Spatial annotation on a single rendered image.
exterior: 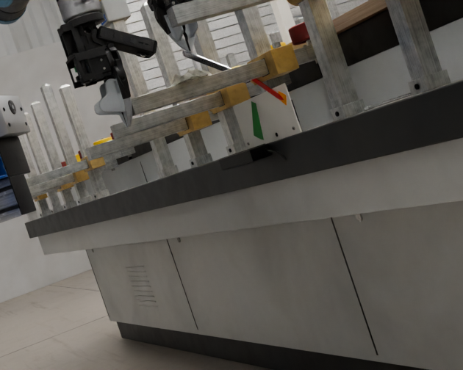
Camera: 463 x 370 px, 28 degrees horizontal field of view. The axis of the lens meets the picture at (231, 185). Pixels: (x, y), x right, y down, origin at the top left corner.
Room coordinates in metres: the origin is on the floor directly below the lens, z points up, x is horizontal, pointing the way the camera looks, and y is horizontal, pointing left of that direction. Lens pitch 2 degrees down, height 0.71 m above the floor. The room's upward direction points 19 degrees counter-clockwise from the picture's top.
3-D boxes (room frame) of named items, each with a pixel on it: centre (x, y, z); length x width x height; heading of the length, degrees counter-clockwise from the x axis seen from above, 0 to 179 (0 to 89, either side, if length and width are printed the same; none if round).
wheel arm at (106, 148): (2.27, 0.10, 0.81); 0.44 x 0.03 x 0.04; 113
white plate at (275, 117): (1.89, -0.11, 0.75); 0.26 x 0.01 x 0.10; 23
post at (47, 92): (3.49, 0.54, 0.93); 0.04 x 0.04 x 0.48; 23
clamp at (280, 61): (1.86, -0.15, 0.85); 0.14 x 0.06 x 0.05; 23
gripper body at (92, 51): (1.70, 0.16, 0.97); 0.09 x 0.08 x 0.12; 113
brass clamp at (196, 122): (2.32, 0.04, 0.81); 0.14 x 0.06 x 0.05; 23
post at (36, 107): (3.72, 0.64, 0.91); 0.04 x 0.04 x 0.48; 23
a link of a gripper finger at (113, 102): (1.69, 0.15, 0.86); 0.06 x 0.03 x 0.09; 113
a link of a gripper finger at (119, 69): (1.69, 0.13, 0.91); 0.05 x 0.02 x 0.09; 23
